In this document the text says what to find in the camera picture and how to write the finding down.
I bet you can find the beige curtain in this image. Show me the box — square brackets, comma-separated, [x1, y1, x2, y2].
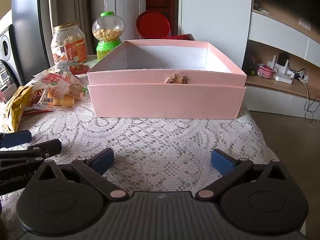
[40, 0, 105, 55]

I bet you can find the white wooden television cabinet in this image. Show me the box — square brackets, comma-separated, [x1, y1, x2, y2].
[246, 0, 320, 120]

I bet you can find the grey refrigerator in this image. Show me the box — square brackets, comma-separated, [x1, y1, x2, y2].
[11, 0, 50, 85]

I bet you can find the white ribbed panel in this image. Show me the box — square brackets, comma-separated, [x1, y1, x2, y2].
[104, 0, 147, 43]

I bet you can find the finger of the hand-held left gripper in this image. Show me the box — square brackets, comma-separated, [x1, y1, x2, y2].
[0, 130, 32, 148]
[0, 139, 62, 168]

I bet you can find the white lace tablecloth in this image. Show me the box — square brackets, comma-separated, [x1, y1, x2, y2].
[0, 54, 279, 230]

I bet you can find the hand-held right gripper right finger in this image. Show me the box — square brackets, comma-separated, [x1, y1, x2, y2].
[195, 149, 288, 200]

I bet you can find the white power strip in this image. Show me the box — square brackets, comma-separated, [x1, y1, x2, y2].
[287, 69, 308, 80]

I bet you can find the red wooden door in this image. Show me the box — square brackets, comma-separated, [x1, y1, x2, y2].
[146, 0, 175, 34]

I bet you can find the white router with antennas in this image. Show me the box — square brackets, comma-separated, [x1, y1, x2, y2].
[267, 54, 290, 73]

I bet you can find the small red snack packet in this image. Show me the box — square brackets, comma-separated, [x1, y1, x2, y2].
[69, 64, 91, 75]

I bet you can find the red tin lid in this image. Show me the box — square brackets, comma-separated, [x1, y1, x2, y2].
[136, 11, 171, 39]

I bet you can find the green candy dispenser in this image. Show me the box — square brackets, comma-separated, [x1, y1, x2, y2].
[92, 11, 125, 60]

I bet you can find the pink pouch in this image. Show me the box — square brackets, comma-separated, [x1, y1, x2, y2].
[257, 64, 275, 78]

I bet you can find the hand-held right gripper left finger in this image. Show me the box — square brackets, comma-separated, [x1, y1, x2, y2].
[37, 147, 129, 202]

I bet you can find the large pink cardboard box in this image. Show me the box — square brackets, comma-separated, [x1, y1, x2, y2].
[87, 39, 247, 119]

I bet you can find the flat white device box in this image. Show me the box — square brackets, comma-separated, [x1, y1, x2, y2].
[274, 73, 293, 84]

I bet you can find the yellow snack packet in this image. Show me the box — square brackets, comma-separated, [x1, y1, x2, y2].
[1, 85, 34, 133]

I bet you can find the thin power cable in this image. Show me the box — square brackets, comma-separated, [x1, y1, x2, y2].
[299, 77, 320, 129]

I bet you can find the red round tin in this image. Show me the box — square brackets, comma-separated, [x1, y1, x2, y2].
[164, 34, 195, 41]

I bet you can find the glass jar with gold lid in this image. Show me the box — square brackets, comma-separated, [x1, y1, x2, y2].
[51, 21, 88, 67]

